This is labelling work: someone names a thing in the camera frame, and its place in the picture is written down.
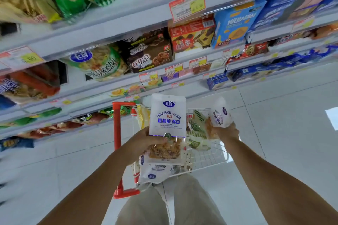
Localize person's left hand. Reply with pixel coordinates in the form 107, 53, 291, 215
126, 127, 168, 167

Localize person's right hand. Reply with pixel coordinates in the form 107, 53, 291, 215
211, 122, 240, 150

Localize small white snack packet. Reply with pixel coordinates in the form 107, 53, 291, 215
205, 97, 234, 140

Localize large white snack packet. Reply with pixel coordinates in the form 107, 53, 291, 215
148, 93, 187, 165

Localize person's left forearm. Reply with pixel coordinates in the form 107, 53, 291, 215
38, 143, 133, 225

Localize person's right forearm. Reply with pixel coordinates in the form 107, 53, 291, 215
224, 138, 338, 225

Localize yellow snack packet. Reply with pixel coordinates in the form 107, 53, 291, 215
136, 105, 151, 130

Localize green striped snack packet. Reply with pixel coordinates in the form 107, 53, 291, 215
186, 130, 212, 152
191, 110, 207, 131

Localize white blue snack packet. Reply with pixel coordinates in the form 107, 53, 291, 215
138, 153, 175, 185

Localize small blue box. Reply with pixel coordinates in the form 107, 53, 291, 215
206, 73, 229, 90

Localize yellow orange-print box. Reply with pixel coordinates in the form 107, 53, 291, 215
142, 77, 163, 90

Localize purple box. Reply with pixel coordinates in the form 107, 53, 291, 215
161, 72, 180, 82

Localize person's beige trousers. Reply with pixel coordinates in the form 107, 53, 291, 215
116, 174, 227, 225

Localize row of small price tags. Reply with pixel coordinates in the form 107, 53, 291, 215
139, 48, 241, 88

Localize red cookie packet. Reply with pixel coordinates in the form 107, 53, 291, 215
227, 42, 270, 64

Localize row of blue biscuit packets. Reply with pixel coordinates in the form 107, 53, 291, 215
228, 45, 338, 83

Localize dark brown cookie box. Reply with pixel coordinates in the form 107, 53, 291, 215
118, 28, 174, 74

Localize green white noodle snack bag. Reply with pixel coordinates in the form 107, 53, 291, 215
60, 45, 130, 82

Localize red yellow wafer box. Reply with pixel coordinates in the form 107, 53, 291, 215
168, 17, 216, 53

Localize blue cracker box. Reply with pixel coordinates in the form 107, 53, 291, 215
211, 0, 268, 49

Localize row of mixed snack bags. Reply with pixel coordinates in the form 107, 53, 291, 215
0, 107, 114, 152

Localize white store shelving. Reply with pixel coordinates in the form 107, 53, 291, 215
0, 0, 338, 142

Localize orange red snack bag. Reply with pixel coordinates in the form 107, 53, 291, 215
0, 63, 61, 104

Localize stack of dark blue boxes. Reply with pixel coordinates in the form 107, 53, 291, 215
248, 0, 338, 33

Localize white wire shopping cart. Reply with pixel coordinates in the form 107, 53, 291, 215
112, 101, 230, 199

